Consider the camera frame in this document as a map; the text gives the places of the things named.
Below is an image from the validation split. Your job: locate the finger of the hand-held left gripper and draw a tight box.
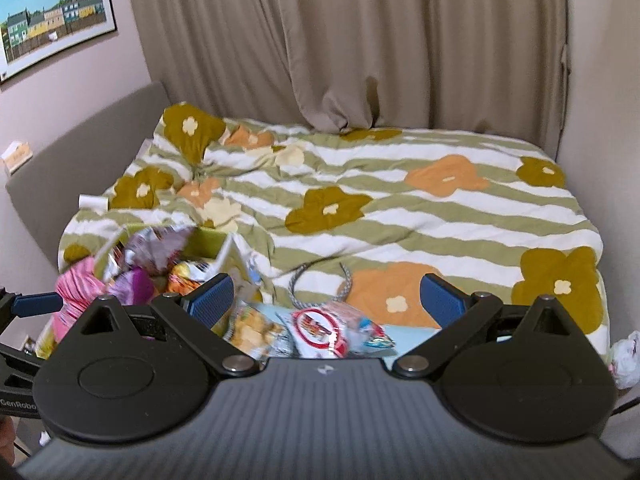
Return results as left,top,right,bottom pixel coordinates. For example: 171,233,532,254
0,287,64,319
0,342,45,377

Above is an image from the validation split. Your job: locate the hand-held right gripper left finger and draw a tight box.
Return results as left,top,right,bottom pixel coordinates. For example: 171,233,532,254
67,272,261,379

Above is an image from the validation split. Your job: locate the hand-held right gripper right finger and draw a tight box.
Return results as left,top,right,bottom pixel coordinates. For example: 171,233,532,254
390,272,577,380

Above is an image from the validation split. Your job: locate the pink striped snack bag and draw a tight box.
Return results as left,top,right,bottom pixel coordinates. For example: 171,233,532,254
54,255,109,342

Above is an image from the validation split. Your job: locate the yellow green cardboard box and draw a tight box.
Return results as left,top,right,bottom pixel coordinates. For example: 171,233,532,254
35,222,264,362

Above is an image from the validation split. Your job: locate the white red circle snack bag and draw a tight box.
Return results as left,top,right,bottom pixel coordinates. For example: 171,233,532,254
270,301,399,360

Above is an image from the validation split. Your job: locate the fried chips picture snack packet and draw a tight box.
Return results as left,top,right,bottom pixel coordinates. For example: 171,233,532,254
222,301,294,361

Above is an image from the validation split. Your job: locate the green striped floral blanket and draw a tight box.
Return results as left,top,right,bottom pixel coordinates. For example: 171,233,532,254
59,102,609,357

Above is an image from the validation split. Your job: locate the grey headboard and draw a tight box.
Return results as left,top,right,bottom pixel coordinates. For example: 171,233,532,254
5,80,172,282

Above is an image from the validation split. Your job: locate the small cream box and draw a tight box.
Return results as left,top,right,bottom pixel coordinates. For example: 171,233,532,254
2,140,34,175

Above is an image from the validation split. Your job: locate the white plastic bag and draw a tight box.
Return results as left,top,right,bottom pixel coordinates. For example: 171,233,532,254
607,331,640,392

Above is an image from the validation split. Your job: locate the beige curtain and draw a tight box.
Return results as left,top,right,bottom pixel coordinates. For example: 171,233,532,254
122,0,572,134

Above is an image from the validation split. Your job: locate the grey braided cable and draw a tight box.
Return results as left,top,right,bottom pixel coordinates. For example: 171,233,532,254
288,259,359,309

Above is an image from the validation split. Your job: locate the wall poster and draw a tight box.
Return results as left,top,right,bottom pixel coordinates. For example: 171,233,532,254
0,0,119,86

